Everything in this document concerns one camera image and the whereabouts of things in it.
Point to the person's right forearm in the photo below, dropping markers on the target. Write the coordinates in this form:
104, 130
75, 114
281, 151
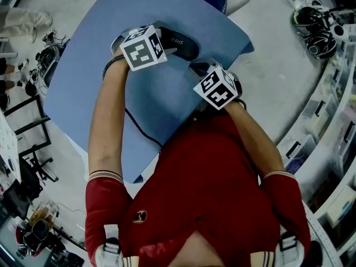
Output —
256, 143

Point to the black red helmet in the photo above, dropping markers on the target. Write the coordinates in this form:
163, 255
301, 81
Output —
39, 229

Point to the white round device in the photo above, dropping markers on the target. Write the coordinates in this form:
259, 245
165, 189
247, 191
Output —
340, 32

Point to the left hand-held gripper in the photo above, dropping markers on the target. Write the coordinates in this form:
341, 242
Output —
142, 49

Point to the black office chair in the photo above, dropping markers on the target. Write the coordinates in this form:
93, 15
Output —
22, 182

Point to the person's left forearm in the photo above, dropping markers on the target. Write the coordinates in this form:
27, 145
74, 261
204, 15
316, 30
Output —
108, 126

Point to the grey perforated chair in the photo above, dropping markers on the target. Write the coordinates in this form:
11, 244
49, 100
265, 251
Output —
51, 74

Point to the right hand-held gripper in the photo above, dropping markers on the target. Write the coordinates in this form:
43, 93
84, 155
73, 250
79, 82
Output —
217, 90

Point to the person's red shirt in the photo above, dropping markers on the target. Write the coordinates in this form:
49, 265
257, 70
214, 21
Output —
194, 182

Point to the black glasses case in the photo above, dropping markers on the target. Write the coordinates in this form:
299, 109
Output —
186, 47

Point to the blue table mat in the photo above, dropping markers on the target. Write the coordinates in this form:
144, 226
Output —
125, 12

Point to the white storage shelf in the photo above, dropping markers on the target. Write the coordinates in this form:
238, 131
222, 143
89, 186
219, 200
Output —
328, 149

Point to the black white helmet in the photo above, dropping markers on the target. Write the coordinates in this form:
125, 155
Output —
321, 46

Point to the white table with black frame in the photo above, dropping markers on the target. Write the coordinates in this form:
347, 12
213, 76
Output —
8, 138

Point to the black green helmet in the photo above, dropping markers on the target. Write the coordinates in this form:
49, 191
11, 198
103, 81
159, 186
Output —
307, 18

